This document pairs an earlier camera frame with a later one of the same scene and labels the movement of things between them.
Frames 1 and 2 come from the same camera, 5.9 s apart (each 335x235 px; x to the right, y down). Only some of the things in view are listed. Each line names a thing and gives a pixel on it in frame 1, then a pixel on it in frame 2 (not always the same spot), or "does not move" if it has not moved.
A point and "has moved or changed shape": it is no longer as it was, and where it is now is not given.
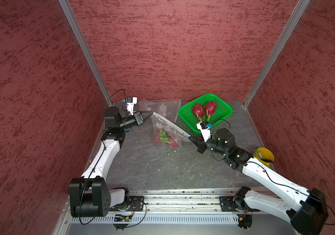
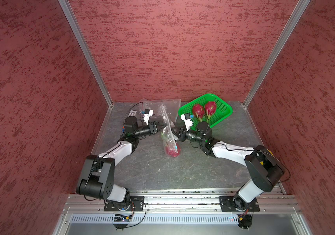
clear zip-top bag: (170, 108) does not move
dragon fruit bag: (210, 108) does not move
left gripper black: (138, 118) to (153, 127)
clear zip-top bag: (166, 133) has moved or changed shape
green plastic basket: (186, 114) does not move
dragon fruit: (199, 111) does not move
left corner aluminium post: (86, 48) does not move
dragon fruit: (160, 137) to (173, 153)
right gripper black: (200, 144) to (181, 135)
